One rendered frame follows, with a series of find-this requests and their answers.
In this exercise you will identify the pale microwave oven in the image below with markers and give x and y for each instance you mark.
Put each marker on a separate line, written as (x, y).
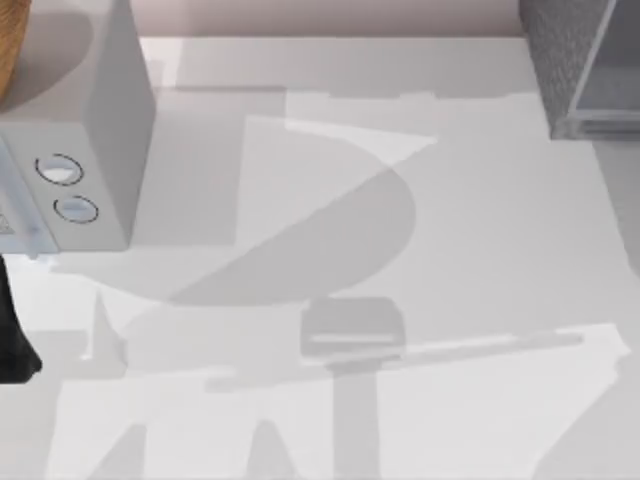
(107, 125)

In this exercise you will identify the small microwave knob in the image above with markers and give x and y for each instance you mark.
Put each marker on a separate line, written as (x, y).
(76, 209)

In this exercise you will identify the large microwave knob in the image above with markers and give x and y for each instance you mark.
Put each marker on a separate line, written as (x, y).
(59, 169)

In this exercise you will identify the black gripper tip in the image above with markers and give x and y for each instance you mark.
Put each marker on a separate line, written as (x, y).
(12, 340)

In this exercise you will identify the wooden cupboard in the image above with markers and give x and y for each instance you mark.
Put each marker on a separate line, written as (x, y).
(12, 45)

